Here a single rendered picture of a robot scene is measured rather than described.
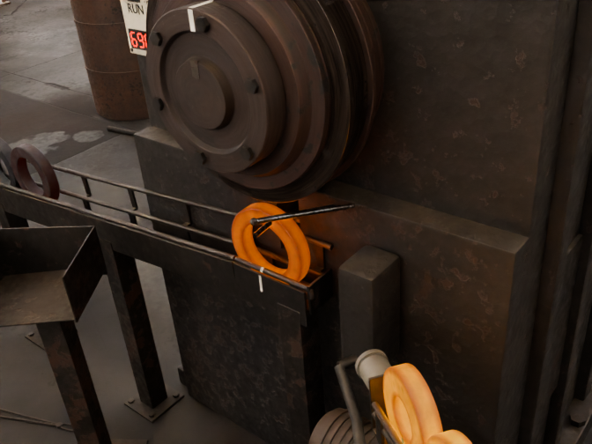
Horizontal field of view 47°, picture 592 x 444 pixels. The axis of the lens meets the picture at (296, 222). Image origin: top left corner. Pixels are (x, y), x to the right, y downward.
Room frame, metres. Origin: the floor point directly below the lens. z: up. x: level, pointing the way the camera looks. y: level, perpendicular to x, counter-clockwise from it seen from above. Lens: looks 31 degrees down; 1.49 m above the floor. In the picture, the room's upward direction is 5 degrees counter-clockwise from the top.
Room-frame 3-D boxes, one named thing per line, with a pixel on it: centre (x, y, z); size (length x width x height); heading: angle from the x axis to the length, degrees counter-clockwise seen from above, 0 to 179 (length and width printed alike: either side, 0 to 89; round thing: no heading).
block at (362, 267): (1.01, -0.13, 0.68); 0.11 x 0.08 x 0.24; 139
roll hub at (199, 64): (1.08, 0.12, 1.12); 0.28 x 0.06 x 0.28; 49
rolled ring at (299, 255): (1.15, 0.06, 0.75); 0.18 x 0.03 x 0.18; 49
